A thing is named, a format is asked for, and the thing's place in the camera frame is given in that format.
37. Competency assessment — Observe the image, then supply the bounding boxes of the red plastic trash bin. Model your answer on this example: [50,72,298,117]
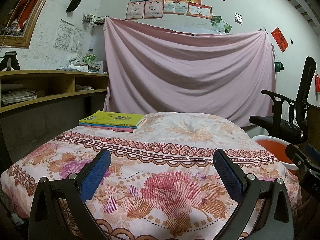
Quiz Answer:
[252,135,298,174]

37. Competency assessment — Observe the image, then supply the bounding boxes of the black office chair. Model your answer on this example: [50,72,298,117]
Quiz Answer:
[249,56,316,145]

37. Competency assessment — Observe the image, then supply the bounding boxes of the pink book under stack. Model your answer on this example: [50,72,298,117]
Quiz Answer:
[81,125,136,133]

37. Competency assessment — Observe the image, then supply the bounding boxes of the yellow book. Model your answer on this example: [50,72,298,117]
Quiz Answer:
[79,111,144,127]

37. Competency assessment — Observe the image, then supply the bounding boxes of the floral pink tablecloth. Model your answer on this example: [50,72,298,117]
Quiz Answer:
[1,112,301,239]

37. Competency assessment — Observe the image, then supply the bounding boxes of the wooden shelf unit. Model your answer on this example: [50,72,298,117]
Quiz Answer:
[1,70,108,115]

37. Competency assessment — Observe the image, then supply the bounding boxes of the papers pile on shelf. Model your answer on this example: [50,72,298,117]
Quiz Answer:
[57,54,106,74]

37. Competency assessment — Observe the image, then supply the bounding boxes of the green glass jar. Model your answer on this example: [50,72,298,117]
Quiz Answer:
[82,48,97,64]

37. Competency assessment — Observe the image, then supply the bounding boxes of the pink hanging sheet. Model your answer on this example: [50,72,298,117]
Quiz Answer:
[104,18,276,127]

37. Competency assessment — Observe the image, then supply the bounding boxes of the red paper wall hanging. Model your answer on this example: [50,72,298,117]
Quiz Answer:
[271,27,289,53]

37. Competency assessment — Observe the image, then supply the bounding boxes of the photo prints on wall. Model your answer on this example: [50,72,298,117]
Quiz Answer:
[211,15,232,34]

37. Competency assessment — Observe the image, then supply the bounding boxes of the wall calendar paper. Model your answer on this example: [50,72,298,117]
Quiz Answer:
[53,19,84,54]

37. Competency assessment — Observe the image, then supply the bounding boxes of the wire rack on wall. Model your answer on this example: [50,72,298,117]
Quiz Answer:
[82,13,108,26]

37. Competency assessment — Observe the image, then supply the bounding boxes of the black object on wall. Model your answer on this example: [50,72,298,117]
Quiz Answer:
[66,0,81,13]

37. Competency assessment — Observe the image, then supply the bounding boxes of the wooden picture frame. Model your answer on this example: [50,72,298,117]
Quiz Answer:
[1,0,47,48]

